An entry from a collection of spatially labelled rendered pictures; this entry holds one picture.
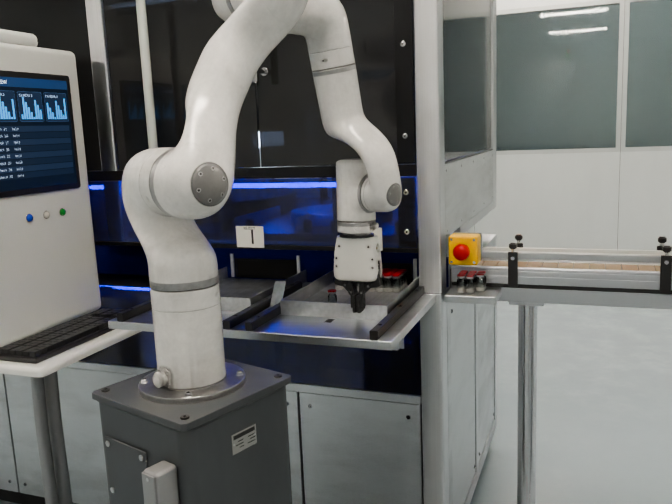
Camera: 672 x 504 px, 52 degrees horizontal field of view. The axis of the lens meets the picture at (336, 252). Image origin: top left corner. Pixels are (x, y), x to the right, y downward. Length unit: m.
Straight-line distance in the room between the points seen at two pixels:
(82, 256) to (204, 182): 1.03
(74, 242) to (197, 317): 0.93
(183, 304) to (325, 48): 0.58
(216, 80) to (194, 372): 0.50
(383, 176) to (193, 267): 0.44
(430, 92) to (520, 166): 4.63
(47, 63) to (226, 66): 0.89
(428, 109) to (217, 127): 0.68
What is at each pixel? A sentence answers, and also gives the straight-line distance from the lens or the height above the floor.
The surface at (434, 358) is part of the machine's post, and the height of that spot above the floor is 0.71.
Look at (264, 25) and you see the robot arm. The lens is 1.26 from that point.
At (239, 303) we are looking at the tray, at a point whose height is 0.90.
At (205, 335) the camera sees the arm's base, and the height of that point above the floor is 0.96.
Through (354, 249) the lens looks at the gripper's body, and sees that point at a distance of 1.48.
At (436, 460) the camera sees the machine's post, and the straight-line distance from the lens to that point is 1.92.
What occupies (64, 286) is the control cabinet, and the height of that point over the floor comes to 0.90.
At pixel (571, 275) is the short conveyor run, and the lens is 1.82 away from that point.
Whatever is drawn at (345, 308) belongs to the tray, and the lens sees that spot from 1.56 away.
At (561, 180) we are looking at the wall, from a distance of 6.30.
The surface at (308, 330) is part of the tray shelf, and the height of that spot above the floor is 0.88.
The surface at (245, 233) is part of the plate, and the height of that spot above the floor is 1.03.
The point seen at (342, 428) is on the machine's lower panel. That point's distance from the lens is 1.97.
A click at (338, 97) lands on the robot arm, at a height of 1.37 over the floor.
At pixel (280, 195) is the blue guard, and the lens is 1.86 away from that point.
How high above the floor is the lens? 1.30
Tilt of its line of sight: 10 degrees down
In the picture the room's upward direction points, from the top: 2 degrees counter-clockwise
